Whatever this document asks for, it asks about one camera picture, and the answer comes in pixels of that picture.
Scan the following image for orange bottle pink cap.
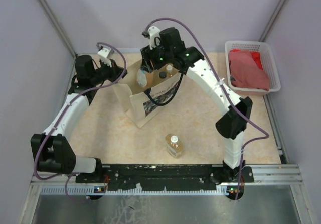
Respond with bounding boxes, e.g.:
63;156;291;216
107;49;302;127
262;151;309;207
136;69;147;88

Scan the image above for amber bottle white cap tall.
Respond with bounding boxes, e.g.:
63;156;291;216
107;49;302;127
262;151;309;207
166;64;173;77

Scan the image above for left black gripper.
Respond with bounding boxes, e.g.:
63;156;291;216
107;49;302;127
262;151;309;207
90;58;127;85

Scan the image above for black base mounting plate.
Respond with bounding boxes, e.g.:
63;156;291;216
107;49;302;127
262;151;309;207
76;164;254;200

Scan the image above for clear bottle dark cap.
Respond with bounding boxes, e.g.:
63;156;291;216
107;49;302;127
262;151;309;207
159;71;167;79

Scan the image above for white plastic basket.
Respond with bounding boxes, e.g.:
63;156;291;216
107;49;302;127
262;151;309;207
225;40;281;96

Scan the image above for beige canvas tote bag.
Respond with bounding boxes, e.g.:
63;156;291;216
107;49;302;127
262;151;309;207
113;60;183;128

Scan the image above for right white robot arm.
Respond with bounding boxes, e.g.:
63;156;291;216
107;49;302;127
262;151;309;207
137;26;253;182

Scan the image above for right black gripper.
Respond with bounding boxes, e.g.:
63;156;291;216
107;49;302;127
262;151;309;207
140;39;173;73

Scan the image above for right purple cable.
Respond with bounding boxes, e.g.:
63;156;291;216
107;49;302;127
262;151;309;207
143;17;270;201

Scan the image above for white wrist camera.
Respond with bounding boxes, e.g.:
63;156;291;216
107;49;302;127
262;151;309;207
142;26;161;50
97;46;114;67

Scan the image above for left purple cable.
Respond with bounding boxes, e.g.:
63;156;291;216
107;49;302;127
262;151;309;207
32;42;128;204

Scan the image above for pink cloth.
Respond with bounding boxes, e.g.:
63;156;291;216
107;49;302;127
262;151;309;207
228;49;270;91

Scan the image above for purple cable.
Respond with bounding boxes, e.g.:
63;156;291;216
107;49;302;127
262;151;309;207
32;42;128;204
143;17;270;201

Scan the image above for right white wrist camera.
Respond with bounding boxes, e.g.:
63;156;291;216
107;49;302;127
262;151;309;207
142;26;161;50

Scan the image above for aluminium frame rail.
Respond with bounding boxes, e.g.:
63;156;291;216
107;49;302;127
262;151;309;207
31;164;302;200

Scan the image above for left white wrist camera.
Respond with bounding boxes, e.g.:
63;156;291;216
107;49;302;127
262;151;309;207
97;46;114;67

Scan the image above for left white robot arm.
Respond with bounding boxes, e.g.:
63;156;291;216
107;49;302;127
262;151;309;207
30;55;126;182

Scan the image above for yellow bottle white cap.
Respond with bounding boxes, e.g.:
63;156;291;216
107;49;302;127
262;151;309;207
165;134;184;158

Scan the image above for red cloth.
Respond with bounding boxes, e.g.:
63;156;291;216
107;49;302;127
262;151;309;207
251;52;263;70

